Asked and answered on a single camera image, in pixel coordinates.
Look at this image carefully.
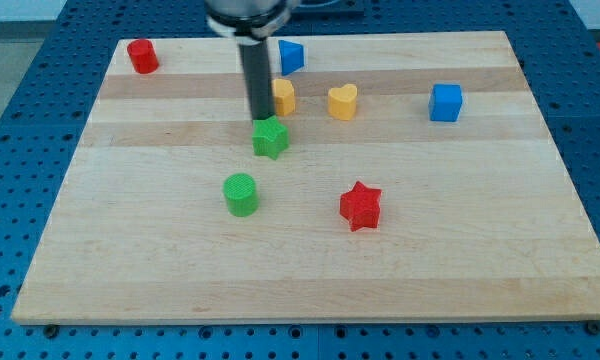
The green cylinder block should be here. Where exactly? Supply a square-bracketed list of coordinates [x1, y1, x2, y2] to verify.
[222, 173, 259, 217]

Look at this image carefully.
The yellow heart block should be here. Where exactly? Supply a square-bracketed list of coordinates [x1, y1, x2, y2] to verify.
[327, 84, 358, 121]

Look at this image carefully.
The blue cube block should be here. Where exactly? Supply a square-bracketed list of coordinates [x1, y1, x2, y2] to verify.
[428, 84, 463, 122]

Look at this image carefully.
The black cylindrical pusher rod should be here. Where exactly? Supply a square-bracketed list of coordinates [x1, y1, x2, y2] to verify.
[237, 37, 275, 120]

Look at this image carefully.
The red cylinder block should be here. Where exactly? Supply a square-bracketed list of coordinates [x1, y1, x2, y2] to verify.
[127, 39, 159, 74]

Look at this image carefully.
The yellow hexagon block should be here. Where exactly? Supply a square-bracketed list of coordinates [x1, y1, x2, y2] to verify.
[272, 78, 296, 116]

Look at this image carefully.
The red star block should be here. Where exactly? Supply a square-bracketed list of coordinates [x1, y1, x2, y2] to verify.
[339, 181, 382, 232]

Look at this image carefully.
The light wooden board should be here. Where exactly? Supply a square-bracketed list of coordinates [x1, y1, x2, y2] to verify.
[12, 31, 600, 325]

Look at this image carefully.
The blue triangle block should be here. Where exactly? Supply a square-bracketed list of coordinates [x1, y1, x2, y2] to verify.
[278, 40, 305, 76]

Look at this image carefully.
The green star block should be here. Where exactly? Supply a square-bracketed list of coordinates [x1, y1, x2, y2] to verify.
[252, 115, 289, 160]

